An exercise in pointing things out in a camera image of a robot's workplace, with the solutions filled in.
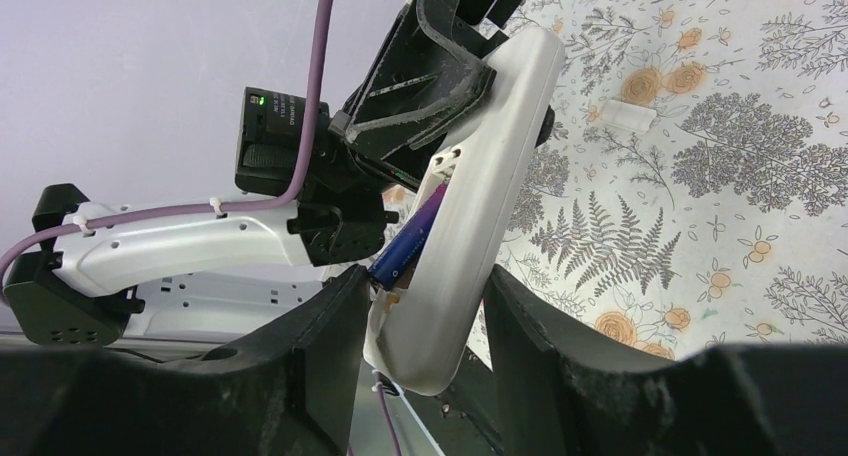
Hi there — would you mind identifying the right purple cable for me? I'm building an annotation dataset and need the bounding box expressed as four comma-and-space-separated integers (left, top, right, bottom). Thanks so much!
370, 370, 405, 456

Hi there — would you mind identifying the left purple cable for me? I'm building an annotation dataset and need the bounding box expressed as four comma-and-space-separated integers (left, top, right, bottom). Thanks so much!
0, 0, 340, 289

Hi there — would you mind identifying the white battery cover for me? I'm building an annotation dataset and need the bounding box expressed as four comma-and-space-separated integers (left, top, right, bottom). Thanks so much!
598, 99, 657, 135

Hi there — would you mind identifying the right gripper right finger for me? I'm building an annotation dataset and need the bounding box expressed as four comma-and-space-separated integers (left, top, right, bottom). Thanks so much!
483, 267, 847, 455

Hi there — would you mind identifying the purple cable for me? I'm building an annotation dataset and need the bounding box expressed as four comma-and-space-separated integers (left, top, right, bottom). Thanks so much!
370, 370, 405, 456
0, 0, 340, 289

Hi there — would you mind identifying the purple blue battery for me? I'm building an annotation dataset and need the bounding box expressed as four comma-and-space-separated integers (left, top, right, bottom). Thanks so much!
368, 184, 447, 290

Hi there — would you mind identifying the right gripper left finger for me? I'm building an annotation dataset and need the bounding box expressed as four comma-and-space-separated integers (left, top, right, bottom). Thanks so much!
1, 265, 369, 455

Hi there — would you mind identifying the white remote control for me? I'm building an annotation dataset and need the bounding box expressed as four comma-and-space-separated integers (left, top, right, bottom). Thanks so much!
363, 27, 565, 396

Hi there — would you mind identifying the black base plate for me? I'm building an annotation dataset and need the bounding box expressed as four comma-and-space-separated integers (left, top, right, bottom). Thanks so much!
404, 349, 505, 456

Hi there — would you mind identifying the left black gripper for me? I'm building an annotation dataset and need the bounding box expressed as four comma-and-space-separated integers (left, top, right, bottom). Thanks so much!
317, 0, 558, 193

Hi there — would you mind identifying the floral table mat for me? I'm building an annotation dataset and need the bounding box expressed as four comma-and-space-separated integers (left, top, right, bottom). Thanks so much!
497, 0, 847, 359

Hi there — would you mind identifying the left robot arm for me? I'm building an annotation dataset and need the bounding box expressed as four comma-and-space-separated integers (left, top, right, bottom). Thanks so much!
1, 0, 565, 350

